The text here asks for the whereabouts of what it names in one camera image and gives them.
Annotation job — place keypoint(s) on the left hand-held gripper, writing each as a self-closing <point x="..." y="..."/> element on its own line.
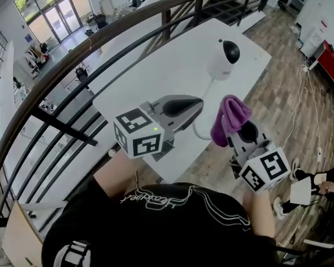
<point x="139" y="146"/>

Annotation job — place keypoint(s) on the white dome camera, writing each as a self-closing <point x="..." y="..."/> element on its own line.
<point x="220" y="63"/>

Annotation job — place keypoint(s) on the purple cloth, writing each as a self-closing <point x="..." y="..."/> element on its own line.
<point x="233" y="110"/>

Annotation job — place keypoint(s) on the person's left forearm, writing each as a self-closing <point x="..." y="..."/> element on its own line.
<point x="114" y="174"/>

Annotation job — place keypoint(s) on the white cabinet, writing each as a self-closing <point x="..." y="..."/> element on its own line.
<point x="311" y="42"/>

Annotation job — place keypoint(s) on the person's black printed t-shirt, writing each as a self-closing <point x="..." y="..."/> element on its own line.
<point x="156" y="232"/>

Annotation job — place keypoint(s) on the person's right forearm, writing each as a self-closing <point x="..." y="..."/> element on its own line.
<point x="260" y="215"/>

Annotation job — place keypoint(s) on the red cabinet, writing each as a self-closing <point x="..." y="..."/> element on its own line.
<point x="331" y="63"/>

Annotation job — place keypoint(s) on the black staircase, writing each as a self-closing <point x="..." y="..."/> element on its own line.
<point x="225" y="7"/>

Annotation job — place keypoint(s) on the glass entrance doors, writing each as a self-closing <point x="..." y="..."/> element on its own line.
<point x="55" y="21"/>

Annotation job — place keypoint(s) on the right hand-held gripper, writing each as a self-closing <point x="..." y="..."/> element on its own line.
<point x="264" y="171"/>

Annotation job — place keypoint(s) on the white paper sheet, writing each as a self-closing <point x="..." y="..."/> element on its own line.
<point x="303" y="190"/>

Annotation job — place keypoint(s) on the clothes rack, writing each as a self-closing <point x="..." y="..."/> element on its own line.
<point x="36" y="56"/>

